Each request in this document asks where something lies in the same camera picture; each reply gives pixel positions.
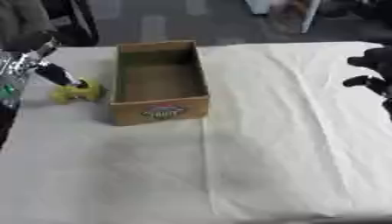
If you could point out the black bag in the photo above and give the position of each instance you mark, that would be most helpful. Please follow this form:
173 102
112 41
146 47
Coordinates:
74 22

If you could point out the tan cardboard box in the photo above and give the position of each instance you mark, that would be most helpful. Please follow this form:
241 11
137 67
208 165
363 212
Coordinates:
159 84

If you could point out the yellow-green toy dumbbell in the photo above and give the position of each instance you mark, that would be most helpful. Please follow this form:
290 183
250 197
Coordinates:
76 93

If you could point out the white board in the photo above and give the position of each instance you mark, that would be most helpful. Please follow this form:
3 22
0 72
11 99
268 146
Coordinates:
309 16

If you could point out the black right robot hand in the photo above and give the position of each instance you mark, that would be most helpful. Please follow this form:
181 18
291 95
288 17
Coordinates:
380 59

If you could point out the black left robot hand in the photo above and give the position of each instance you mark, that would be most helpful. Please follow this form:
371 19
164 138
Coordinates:
55 73

